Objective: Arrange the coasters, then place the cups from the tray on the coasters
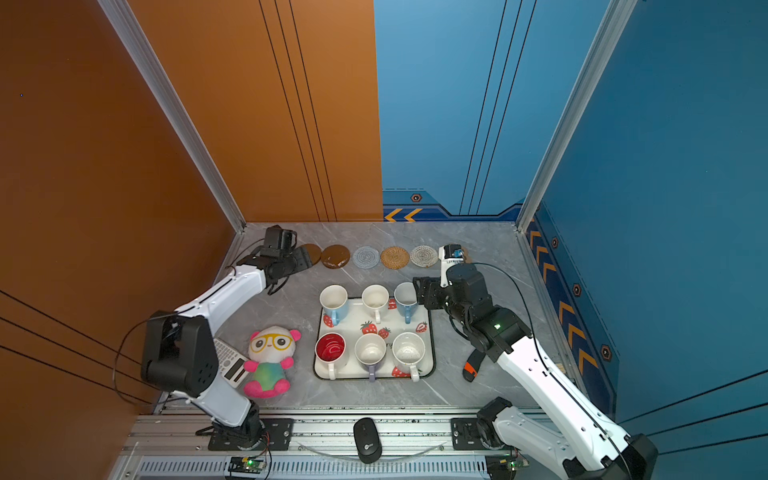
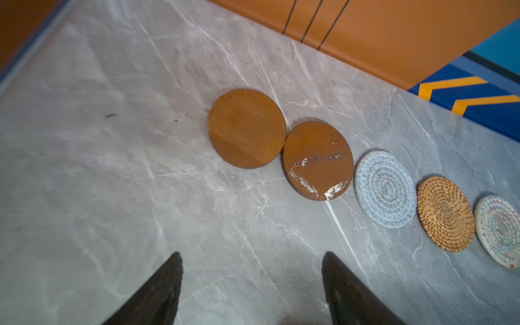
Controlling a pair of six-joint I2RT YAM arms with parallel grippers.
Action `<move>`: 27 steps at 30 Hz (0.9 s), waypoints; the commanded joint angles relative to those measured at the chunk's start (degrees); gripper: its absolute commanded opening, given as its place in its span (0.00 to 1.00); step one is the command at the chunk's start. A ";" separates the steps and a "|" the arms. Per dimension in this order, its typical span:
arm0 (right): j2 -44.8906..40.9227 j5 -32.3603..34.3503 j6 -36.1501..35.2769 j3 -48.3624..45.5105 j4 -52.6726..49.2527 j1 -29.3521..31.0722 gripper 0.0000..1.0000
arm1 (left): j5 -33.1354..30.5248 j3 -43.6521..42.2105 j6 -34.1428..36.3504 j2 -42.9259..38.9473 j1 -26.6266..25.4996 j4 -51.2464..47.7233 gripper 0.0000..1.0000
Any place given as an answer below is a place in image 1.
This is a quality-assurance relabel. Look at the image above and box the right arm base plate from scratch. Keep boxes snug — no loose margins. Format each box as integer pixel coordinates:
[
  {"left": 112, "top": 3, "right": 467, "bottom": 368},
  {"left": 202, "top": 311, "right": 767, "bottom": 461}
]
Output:
[{"left": 450, "top": 418, "right": 502, "bottom": 451}]

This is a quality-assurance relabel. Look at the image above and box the white mug back middle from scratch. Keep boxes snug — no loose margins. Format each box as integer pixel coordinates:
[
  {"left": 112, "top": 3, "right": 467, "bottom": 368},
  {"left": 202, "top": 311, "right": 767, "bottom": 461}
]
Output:
[{"left": 361, "top": 285, "right": 390, "bottom": 325}]

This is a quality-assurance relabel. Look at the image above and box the white calculator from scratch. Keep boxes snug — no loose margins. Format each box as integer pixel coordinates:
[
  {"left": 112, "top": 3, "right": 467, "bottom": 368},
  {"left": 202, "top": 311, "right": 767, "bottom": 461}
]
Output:
[{"left": 214, "top": 338, "right": 248, "bottom": 389}]

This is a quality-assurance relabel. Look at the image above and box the matte brown round coaster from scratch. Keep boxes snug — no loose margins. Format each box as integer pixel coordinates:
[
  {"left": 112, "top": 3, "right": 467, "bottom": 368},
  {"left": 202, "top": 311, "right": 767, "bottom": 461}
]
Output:
[{"left": 303, "top": 243, "right": 322, "bottom": 265}]

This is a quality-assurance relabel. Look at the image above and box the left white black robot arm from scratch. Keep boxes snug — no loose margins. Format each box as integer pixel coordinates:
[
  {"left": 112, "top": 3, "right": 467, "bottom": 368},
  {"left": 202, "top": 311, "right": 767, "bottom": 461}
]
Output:
[{"left": 141, "top": 225, "right": 312, "bottom": 450}]

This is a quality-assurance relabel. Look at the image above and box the purple mug front middle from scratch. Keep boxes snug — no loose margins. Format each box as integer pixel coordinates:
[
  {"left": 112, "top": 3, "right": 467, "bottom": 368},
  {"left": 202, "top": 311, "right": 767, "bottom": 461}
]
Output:
[{"left": 354, "top": 333, "right": 387, "bottom": 382}]

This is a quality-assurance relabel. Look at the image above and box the light blue mug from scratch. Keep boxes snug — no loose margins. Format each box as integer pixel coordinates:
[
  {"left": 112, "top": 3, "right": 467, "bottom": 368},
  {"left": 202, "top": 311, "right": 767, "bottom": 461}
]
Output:
[{"left": 319, "top": 285, "right": 349, "bottom": 326}]

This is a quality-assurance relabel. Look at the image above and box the left green circuit board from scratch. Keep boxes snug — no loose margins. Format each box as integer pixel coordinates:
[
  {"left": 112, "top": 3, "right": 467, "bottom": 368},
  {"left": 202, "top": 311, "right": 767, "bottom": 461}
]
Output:
[{"left": 226, "top": 456, "right": 269, "bottom": 479}]

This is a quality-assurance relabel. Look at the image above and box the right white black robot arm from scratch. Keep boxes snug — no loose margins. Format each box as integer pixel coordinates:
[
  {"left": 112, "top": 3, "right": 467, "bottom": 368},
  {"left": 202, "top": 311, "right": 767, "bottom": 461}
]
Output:
[{"left": 413, "top": 263, "right": 659, "bottom": 479}]

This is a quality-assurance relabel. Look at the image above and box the grey woven round coaster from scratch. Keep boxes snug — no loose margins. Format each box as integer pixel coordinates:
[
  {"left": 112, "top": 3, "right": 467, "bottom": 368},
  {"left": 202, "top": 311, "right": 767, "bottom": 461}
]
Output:
[{"left": 352, "top": 246, "right": 380, "bottom": 270}]

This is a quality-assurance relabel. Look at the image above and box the black computer mouse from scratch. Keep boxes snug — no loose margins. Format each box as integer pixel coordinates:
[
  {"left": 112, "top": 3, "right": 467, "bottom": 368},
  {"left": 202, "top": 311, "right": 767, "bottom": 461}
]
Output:
[{"left": 353, "top": 417, "right": 383, "bottom": 464}]

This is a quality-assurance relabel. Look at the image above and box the pink panda plush toy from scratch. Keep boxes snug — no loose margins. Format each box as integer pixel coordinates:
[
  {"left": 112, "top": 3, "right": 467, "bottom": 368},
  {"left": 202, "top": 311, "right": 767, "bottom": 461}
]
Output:
[{"left": 243, "top": 326, "right": 302, "bottom": 399}]

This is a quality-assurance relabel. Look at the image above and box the red inside mug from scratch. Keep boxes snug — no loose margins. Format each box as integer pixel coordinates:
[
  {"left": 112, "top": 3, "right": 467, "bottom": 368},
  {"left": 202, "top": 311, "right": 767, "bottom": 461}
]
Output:
[{"left": 314, "top": 332, "right": 349, "bottom": 381}]

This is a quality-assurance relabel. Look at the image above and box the white woven round coaster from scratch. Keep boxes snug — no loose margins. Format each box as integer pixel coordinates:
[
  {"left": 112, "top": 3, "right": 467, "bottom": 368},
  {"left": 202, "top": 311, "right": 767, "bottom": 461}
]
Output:
[{"left": 410, "top": 245, "right": 439, "bottom": 268}]

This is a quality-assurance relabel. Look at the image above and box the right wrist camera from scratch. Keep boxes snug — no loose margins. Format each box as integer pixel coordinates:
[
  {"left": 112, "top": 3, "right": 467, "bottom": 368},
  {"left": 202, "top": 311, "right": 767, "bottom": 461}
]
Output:
[{"left": 438, "top": 244, "right": 465, "bottom": 288}]

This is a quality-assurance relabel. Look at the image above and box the white mug front right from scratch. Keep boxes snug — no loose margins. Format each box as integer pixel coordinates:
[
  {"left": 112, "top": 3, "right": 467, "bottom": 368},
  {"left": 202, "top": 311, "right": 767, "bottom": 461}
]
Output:
[{"left": 392, "top": 332, "right": 426, "bottom": 382}]

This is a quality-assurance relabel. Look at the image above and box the tan rattan round coaster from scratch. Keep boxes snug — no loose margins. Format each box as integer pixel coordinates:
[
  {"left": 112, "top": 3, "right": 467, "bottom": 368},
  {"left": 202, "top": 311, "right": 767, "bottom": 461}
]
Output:
[{"left": 380, "top": 246, "right": 410, "bottom": 270}]

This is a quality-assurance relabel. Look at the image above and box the black orange utility knife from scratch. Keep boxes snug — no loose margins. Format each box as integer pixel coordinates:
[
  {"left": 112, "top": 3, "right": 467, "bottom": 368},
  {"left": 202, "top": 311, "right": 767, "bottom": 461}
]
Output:
[{"left": 462, "top": 349, "right": 486, "bottom": 383}]

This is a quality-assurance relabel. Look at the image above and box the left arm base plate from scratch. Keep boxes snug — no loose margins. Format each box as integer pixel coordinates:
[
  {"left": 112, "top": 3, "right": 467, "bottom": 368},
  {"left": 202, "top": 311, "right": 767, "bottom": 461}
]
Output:
[{"left": 208, "top": 417, "right": 294, "bottom": 452}]

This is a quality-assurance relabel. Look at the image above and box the right green circuit board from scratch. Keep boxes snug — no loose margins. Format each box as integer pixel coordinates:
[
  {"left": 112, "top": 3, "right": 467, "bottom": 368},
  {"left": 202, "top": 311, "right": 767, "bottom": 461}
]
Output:
[{"left": 485, "top": 456, "right": 529, "bottom": 480}]

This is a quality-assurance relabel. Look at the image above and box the white strawberry tray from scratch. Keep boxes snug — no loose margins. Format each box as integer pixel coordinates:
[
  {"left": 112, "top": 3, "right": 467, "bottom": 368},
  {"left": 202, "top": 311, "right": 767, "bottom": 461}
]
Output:
[{"left": 314, "top": 298, "right": 436, "bottom": 381}]

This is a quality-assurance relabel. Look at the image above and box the green circuit board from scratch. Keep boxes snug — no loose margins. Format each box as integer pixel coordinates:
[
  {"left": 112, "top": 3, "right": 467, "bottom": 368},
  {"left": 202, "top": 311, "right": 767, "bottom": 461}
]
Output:
[
  {"left": 226, "top": 456, "right": 269, "bottom": 479},
  {"left": 485, "top": 456, "right": 529, "bottom": 480}
]

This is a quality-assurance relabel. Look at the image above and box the white mug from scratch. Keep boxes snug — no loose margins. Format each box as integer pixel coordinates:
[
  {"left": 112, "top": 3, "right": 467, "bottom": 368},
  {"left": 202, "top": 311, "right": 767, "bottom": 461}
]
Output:
[
  {"left": 361, "top": 285, "right": 390, "bottom": 325},
  {"left": 392, "top": 332, "right": 426, "bottom": 382}
]

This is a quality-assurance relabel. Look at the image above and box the glossy brown round coaster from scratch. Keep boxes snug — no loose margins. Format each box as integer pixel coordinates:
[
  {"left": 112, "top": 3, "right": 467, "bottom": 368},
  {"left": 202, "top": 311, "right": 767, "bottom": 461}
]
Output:
[{"left": 320, "top": 244, "right": 351, "bottom": 269}]

